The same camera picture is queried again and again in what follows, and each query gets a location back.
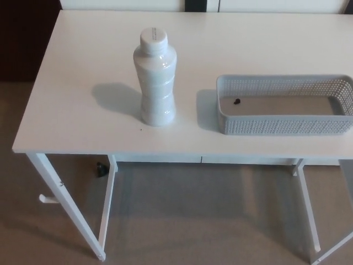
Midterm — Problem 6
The white plastic bottle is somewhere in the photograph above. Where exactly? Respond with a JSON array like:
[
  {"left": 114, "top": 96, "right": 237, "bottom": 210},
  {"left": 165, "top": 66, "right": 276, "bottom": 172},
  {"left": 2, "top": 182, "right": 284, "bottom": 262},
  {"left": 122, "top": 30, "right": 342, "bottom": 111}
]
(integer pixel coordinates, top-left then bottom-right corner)
[{"left": 133, "top": 26, "right": 178, "bottom": 127}]

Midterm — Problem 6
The white desk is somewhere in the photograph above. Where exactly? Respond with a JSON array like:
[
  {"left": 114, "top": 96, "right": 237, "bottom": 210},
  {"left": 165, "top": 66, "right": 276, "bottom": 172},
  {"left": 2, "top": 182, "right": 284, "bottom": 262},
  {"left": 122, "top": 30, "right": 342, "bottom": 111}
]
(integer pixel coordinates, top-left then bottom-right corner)
[{"left": 12, "top": 9, "right": 353, "bottom": 265}]

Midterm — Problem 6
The white desk hook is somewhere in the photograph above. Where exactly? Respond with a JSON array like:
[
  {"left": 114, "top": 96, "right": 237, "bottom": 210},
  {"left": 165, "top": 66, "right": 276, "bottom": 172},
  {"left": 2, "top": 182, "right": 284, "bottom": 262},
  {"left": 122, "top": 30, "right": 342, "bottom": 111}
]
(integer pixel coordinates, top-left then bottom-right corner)
[{"left": 38, "top": 194, "right": 60, "bottom": 206}]

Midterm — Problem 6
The grey perforated plastic basket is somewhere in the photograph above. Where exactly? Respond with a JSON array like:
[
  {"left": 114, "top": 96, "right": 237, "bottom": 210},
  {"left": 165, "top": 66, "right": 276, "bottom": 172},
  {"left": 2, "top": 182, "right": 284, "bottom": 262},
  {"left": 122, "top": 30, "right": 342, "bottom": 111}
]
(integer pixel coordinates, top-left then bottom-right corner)
[{"left": 216, "top": 73, "right": 353, "bottom": 137}]

